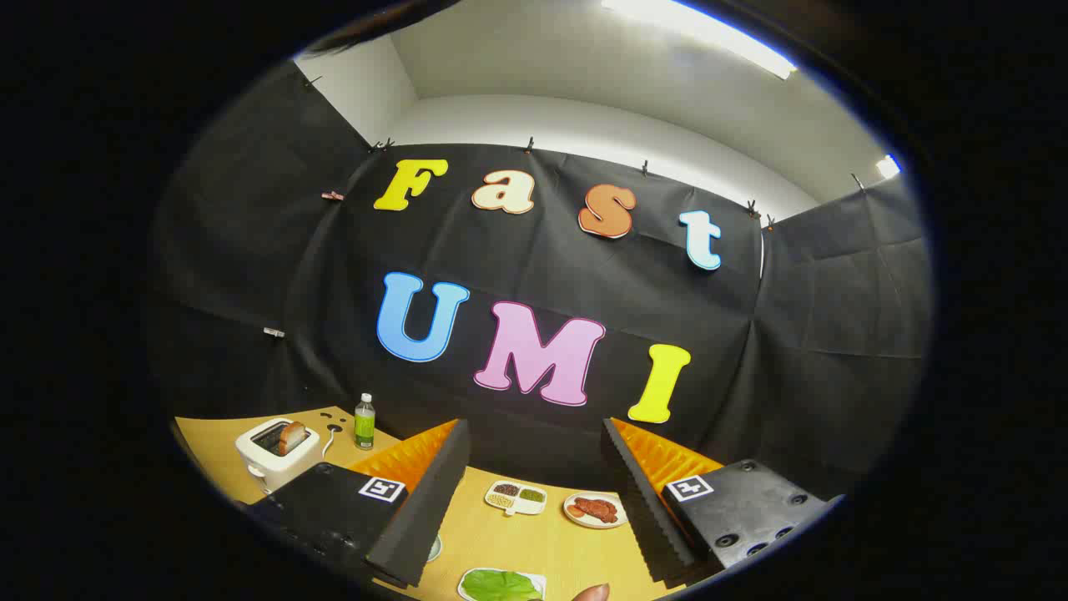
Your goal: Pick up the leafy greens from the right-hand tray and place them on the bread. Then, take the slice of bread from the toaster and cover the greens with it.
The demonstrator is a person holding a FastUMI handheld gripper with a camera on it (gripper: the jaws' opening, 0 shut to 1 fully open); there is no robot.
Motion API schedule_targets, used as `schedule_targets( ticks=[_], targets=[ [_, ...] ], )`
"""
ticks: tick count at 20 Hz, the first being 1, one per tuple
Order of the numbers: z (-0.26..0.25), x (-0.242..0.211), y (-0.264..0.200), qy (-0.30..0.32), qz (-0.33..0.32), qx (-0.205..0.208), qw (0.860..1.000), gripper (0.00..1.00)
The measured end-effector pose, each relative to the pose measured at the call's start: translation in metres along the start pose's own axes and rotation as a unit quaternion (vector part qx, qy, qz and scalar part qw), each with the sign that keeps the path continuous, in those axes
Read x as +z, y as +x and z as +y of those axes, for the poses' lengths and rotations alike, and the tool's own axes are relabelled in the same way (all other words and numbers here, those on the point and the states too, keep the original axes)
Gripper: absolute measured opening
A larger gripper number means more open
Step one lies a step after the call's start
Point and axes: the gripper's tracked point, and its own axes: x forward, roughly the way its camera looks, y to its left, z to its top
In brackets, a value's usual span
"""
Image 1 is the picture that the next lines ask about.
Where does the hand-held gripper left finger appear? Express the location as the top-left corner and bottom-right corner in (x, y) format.
(242, 419), (472, 589)

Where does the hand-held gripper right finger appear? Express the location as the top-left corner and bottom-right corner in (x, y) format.
(602, 417), (844, 585)

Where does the green lettuce leaf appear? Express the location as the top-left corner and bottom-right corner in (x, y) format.
(461, 569), (542, 601)

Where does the round white meat plate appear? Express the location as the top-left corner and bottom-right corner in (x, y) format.
(563, 492), (628, 530)

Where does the divided white bean dish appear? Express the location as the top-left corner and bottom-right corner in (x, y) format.
(485, 480), (548, 517)

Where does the white toaster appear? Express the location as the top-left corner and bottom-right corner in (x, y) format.
(235, 417), (322, 493)

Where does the black backdrop cloth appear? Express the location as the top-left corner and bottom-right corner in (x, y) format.
(146, 63), (934, 502)

